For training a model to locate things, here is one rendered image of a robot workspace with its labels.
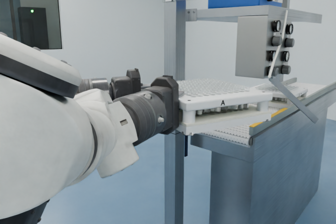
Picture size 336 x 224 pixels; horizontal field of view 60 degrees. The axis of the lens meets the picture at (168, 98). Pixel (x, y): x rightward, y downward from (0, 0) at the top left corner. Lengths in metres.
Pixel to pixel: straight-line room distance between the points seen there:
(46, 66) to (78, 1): 5.79
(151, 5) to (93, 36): 1.49
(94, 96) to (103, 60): 5.73
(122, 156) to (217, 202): 1.02
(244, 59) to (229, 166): 0.51
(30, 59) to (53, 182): 0.08
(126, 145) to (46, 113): 0.26
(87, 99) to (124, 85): 0.33
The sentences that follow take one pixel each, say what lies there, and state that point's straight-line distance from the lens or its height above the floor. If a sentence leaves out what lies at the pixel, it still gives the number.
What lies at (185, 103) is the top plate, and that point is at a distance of 0.60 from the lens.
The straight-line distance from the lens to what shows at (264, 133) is 1.17.
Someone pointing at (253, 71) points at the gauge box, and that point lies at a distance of 1.00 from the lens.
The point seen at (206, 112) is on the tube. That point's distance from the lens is 0.67.
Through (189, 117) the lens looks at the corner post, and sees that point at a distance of 0.61.
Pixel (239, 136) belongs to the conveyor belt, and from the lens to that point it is 1.10.
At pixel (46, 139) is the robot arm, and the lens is 0.20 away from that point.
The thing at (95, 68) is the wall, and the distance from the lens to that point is 6.07.
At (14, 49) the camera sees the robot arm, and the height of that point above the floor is 1.14.
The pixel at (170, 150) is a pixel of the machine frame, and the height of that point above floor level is 0.69.
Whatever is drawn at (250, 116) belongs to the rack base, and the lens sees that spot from 0.71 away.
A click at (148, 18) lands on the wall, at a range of 6.58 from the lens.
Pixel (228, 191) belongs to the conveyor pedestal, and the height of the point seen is 0.48.
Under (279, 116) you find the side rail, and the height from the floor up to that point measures 0.82.
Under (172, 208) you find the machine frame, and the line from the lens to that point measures 1.32.
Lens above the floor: 1.15
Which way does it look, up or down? 12 degrees down
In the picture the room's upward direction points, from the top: straight up
